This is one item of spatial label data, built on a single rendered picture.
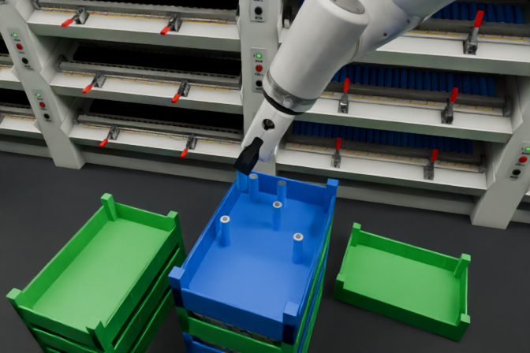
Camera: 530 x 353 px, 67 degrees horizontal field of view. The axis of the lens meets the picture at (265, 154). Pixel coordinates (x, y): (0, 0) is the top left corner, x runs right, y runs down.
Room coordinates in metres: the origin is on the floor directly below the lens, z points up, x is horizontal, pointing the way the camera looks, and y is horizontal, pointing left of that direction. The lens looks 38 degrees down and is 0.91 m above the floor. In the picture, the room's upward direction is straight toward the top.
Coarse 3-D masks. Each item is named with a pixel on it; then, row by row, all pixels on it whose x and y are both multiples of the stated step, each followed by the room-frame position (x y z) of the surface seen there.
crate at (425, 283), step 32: (352, 256) 0.71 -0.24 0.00; (384, 256) 0.71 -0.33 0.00; (416, 256) 0.70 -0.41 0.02; (448, 256) 0.67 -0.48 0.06; (352, 288) 0.61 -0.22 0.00; (384, 288) 0.61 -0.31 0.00; (416, 288) 0.61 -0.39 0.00; (448, 288) 0.61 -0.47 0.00; (416, 320) 0.51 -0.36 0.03; (448, 320) 0.52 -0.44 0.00
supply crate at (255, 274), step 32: (288, 192) 0.61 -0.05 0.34; (320, 192) 0.59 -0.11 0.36; (256, 224) 0.54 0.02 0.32; (288, 224) 0.54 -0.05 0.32; (320, 224) 0.54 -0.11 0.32; (192, 256) 0.43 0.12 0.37; (224, 256) 0.46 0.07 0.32; (256, 256) 0.46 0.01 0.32; (288, 256) 0.46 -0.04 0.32; (192, 288) 0.40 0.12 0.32; (224, 288) 0.40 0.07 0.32; (256, 288) 0.40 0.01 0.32; (288, 288) 0.40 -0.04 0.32; (224, 320) 0.34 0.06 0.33; (256, 320) 0.32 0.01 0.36; (288, 320) 0.30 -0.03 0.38
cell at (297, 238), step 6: (294, 234) 0.46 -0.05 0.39; (300, 234) 0.46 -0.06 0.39; (294, 240) 0.45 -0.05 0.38; (300, 240) 0.45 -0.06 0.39; (294, 246) 0.45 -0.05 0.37; (300, 246) 0.45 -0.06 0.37; (294, 252) 0.45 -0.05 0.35; (300, 252) 0.45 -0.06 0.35; (294, 258) 0.45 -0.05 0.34; (300, 258) 0.45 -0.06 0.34
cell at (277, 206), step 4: (272, 204) 0.53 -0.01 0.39; (276, 204) 0.53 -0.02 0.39; (280, 204) 0.53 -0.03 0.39; (272, 208) 0.53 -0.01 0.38; (276, 208) 0.52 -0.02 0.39; (280, 208) 0.52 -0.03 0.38; (272, 212) 0.53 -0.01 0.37; (276, 212) 0.52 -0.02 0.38; (280, 212) 0.52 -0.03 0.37; (272, 216) 0.53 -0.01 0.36; (276, 216) 0.52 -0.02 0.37; (280, 216) 0.52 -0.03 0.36; (272, 220) 0.53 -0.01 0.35; (276, 220) 0.52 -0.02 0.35; (280, 220) 0.52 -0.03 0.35; (272, 224) 0.53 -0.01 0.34; (276, 224) 0.52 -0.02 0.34; (280, 224) 0.52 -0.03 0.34; (272, 228) 0.53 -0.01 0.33; (276, 228) 0.52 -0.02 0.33; (280, 228) 0.52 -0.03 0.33
